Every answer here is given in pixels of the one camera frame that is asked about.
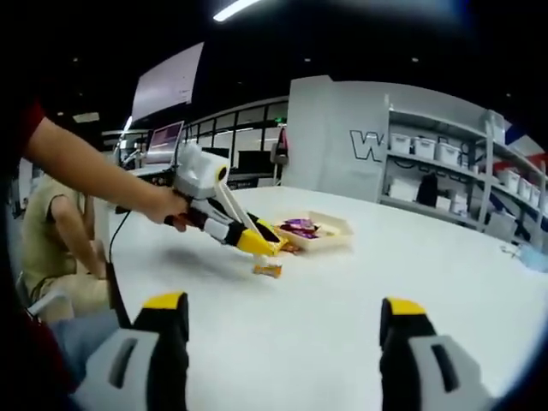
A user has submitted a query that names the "grey metal shelf rack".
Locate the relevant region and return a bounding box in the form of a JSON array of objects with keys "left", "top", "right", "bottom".
[{"left": 378, "top": 92, "right": 548, "bottom": 252}]

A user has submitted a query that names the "orange snack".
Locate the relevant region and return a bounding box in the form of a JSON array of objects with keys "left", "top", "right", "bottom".
[{"left": 253, "top": 262, "right": 283, "bottom": 278}]

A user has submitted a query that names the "person's blue jeans leg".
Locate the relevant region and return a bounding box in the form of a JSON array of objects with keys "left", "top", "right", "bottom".
[{"left": 49, "top": 310, "right": 132, "bottom": 386}]

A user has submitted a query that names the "ceiling light strip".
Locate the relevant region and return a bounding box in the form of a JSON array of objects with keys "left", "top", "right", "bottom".
[{"left": 212, "top": 0, "right": 262, "bottom": 22}]

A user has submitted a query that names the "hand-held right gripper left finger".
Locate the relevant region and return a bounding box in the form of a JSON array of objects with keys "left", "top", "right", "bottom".
[{"left": 73, "top": 291, "right": 190, "bottom": 411}]

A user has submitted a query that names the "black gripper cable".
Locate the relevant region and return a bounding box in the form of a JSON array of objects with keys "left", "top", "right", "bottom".
[{"left": 106, "top": 207, "right": 134, "bottom": 329}]

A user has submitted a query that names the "lit computer monitor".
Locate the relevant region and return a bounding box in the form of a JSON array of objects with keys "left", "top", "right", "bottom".
[{"left": 145, "top": 121, "right": 186, "bottom": 166}]

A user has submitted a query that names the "light blue pouch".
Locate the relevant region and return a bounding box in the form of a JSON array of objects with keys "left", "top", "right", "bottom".
[{"left": 515, "top": 247, "right": 548, "bottom": 274}]

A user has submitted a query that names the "row of white storage bins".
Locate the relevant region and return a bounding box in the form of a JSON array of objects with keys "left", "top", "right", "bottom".
[{"left": 390, "top": 132, "right": 543, "bottom": 206}]

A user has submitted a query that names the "person's left hand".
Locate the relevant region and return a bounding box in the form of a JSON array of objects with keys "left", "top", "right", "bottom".
[{"left": 147, "top": 187, "right": 193, "bottom": 235}]

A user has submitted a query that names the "hanging projection screen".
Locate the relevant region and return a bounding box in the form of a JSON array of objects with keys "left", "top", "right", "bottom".
[{"left": 130, "top": 41, "right": 206, "bottom": 123}]

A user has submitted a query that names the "outlined letter wall sign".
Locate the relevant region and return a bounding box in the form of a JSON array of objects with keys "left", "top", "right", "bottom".
[{"left": 349, "top": 129, "right": 384, "bottom": 163}]

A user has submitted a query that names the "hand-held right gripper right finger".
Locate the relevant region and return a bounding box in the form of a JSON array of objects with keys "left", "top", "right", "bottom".
[{"left": 378, "top": 296, "right": 494, "bottom": 411}]

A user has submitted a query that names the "black bag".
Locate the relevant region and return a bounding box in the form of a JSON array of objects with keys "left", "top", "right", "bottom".
[{"left": 417, "top": 173, "right": 439, "bottom": 206}]

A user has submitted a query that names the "red hanging bag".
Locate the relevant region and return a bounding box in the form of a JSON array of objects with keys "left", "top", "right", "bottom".
[{"left": 276, "top": 126, "right": 291, "bottom": 164}]

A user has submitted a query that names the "cream hexagonal container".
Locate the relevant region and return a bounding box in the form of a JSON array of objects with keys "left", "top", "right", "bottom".
[{"left": 277, "top": 209, "right": 355, "bottom": 254}]

